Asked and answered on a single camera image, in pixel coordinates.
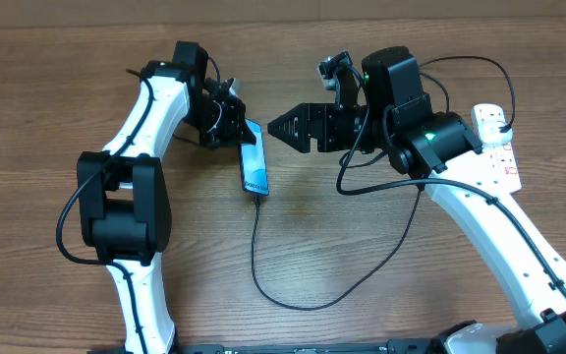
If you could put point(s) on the white power strip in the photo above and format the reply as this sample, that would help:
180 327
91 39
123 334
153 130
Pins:
502 157

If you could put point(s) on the blue Samsung smartphone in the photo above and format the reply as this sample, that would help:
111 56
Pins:
253 166

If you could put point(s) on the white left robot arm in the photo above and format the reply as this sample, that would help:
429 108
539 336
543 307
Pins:
125 211

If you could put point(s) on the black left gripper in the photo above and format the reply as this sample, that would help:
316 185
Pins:
235 131

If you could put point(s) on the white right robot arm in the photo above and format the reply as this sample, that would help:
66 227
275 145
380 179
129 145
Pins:
382 105

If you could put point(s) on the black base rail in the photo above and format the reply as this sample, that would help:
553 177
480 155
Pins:
312 349

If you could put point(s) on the white charger plug adapter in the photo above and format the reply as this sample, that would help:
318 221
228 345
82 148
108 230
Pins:
491 134

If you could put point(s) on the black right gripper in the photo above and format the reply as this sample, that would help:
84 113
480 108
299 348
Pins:
311 120

